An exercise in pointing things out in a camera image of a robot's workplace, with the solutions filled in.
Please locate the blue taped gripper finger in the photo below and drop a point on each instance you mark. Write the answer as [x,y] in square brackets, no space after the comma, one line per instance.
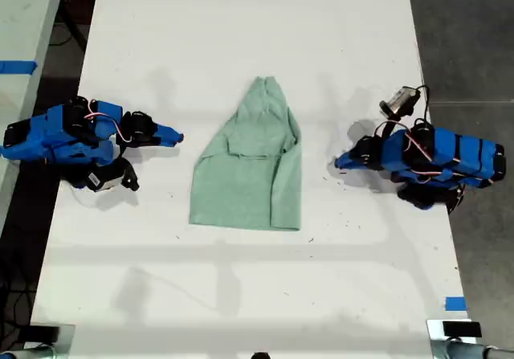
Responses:
[349,160]

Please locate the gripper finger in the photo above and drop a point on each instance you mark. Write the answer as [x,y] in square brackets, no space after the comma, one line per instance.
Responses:
[168,136]

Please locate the pale green T-shirt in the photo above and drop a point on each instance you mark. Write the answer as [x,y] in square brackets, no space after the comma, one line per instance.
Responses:
[249,174]

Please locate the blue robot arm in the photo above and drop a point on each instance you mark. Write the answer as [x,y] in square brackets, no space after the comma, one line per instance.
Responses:
[462,154]
[44,134]

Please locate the long blue tape strip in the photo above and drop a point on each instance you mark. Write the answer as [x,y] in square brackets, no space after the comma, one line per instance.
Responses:
[18,66]

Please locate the white side table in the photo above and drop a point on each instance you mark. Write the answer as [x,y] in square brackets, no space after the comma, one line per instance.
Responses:
[20,21]

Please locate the short blue tape strip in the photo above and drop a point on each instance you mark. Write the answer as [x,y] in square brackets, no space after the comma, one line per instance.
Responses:
[455,303]

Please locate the small black box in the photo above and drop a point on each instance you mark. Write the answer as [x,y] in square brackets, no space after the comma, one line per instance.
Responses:
[40,333]
[462,329]

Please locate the black round object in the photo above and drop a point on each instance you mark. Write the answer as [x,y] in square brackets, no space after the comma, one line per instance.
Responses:
[260,355]

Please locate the grey metal pipe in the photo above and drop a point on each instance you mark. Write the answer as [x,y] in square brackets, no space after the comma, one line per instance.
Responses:
[474,351]
[28,353]

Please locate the camera black stalk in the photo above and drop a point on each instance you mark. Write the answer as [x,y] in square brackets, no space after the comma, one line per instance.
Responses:
[130,178]
[387,129]

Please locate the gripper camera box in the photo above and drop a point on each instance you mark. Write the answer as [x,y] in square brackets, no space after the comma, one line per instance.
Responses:
[401,101]
[102,178]

